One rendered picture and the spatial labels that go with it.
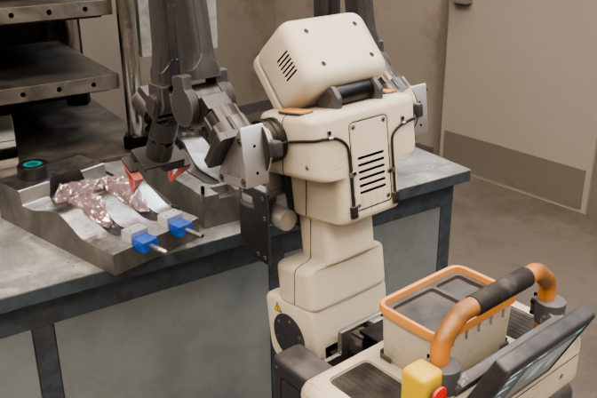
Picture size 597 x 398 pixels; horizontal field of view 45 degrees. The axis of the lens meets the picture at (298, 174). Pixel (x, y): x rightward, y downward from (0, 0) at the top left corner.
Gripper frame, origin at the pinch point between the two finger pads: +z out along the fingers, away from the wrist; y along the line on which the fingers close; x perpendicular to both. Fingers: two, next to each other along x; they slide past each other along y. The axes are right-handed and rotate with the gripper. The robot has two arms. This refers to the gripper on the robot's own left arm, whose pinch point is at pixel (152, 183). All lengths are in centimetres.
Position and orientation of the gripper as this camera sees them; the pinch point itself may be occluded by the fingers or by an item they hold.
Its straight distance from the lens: 168.9
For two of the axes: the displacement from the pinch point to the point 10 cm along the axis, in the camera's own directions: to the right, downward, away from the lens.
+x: 5.7, 6.7, -4.8
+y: -7.7, 2.4, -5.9
